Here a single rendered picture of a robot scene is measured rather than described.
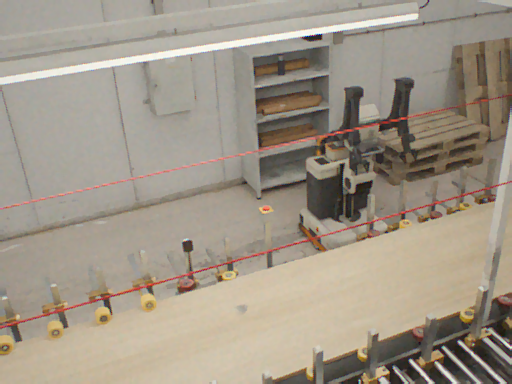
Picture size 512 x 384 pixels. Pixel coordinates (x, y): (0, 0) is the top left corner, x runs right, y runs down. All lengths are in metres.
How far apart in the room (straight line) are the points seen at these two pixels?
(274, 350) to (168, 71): 3.25
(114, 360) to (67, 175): 3.15
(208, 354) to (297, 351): 0.44
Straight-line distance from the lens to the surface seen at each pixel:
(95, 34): 2.36
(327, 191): 4.88
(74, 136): 5.65
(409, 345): 3.18
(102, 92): 5.56
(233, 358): 2.82
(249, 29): 2.51
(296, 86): 6.18
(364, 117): 4.39
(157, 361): 2.87
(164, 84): 5.41
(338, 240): 4.77
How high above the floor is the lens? 2.88
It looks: 29 degrees down
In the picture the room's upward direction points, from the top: 4 degrees counter-clockwise
